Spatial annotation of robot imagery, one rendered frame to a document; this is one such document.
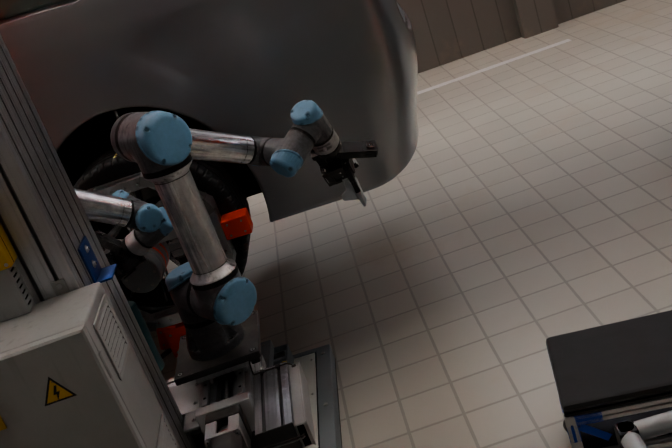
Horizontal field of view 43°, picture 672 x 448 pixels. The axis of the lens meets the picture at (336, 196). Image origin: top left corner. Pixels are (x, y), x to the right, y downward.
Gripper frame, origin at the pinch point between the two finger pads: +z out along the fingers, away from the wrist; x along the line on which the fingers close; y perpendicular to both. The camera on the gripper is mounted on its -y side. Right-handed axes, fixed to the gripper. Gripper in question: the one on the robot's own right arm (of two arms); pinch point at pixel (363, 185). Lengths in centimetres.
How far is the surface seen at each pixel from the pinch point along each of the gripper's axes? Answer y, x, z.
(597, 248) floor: -58, -49, 147
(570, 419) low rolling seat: -29, 61, 51
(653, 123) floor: -115, -154, 210
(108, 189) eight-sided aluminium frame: 82, -35, -7
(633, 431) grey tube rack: -44, 111, -54
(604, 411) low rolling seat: -38, 62, 51
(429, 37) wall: -9, -402, 297
